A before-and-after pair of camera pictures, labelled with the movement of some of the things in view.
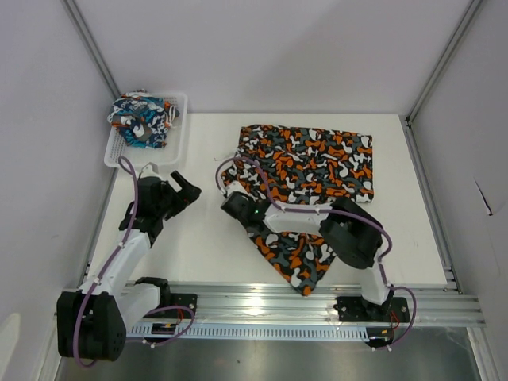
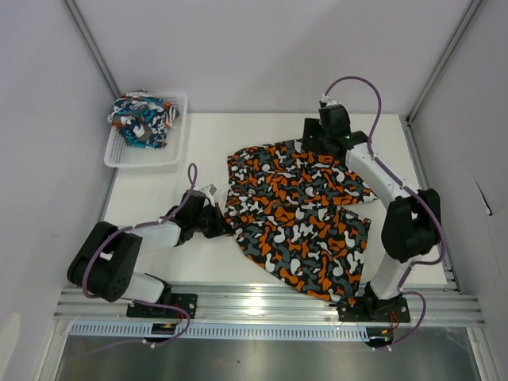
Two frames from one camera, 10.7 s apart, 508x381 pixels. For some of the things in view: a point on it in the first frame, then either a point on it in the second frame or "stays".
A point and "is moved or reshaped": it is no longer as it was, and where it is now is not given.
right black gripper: [248, 198] → [312, 128]
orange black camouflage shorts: [301, 167] is moved or reshaped
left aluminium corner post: [72, 6] stays
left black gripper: [188, 194] → [218, 228]
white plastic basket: [173, 154] stays
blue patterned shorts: [143, 118] stays
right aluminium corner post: [472, 7] stays
